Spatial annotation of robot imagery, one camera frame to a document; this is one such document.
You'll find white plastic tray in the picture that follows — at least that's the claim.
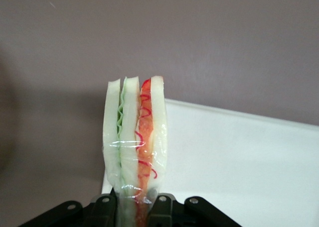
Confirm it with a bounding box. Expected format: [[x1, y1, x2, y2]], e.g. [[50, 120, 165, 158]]
[[100, 98, 319, 227]]

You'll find plastic-wrapped toy sandwich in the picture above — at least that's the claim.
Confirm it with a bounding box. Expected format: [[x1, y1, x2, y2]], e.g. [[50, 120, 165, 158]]
[[101, 75, 168, 227]]

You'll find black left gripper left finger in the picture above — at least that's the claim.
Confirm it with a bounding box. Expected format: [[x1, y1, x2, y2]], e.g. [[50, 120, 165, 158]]
[[17, 194, 118, 227]]

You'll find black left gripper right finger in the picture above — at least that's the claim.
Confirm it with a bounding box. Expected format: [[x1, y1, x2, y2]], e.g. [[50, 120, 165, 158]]
[[146, 193, 240, 227]]

